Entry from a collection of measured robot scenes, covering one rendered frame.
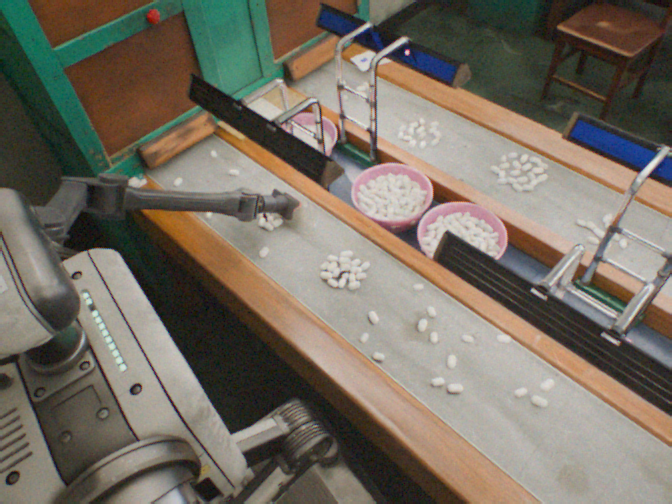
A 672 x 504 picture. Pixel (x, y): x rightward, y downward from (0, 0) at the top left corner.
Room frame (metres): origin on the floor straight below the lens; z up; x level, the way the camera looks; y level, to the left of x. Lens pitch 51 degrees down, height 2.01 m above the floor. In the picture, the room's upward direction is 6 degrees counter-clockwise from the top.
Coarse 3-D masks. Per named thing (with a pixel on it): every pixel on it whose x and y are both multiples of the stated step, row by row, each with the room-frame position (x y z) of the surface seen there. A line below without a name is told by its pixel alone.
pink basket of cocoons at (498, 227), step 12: (444, 204) 1.15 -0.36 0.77; (456, 204) 1.15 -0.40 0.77; (468, 204) 1.14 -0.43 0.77; (432, 216) 1.12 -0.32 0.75; (444, 216) 1.14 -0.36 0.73; (492, 216) 1.08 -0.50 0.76; (420, 228) 1.07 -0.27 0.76; (492, 228) 1.06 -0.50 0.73; (504, 228) 1.03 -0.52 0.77; (420, 240) 1.01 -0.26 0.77; (504, 240) 0.99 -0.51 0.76; (456, 276) 0.92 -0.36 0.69
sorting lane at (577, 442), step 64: (256, 256) 1.04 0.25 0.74; (320, 256) 1.02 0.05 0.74; (384, 256) 0.99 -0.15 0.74; (384, 320) 0.77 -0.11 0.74; (448, 320) 0.74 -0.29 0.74; (448, 384) 0.56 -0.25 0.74; (512, 384) 0.54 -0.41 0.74; (576, 384) 0.52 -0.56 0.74; (512, 448) 0.39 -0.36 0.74; (576, 448) 0.37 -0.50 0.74; (640, 448) 0.36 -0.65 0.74
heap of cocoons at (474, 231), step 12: (456, 216) 1.12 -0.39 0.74; (468, 216) 1.11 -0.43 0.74; (432, 228) 1.08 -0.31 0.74; (444, 228) 1.08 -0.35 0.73; (456, 228) 1.08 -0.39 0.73; (468, 228) 1.08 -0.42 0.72; (480, 228) 1.07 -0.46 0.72; (432, 240) 1.03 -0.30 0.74; (468, 240) 1.01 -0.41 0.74; (480, 240) 1.01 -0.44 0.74; (492, 240) 1.00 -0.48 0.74; (432, 252) 0.99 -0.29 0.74; (492, 252) 0.96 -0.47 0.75
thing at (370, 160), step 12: (372, 24) 1.66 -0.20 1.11; (348, 36) 1.60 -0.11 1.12; (336, 48) 1.57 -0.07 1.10; (396, 48) 1.51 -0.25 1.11; (336, 60) 1.56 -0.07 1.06; (372, 60) 1.46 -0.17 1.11; (336, 72) 1.56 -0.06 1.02; (372, 72) 1.45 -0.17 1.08; (336, 84) 1.57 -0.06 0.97; (372, 84) 1.45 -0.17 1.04; (360, 96) 1.49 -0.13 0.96; (372, 96) 1.45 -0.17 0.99; (372, 108) 1.45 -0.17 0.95; (348, 120) 1.54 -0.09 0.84; (372, 120) 1.44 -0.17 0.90; (372, 132) 1.45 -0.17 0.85; (348, 144) 1.56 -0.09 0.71; (372, 144) 1.45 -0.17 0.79; (360, 156) 1.49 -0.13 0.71; (372, 156) 1.45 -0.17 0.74
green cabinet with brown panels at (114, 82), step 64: (0, 0) 1.38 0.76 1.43; (64, 0) 1.49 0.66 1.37; (128, 0) 1.60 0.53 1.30; (192, 0) 1.72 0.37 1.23; (256, 0) 1.88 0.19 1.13; (320, 0) 2.09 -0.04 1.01; (0, 64) 1.75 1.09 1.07; (64, 64) 1.42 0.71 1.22; (128, 64) 1.55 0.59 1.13; (192, 64) 1.69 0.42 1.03; (256, 64) 1.85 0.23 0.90; (64, 128) 1.42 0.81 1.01; (128, 128) 1.50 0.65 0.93
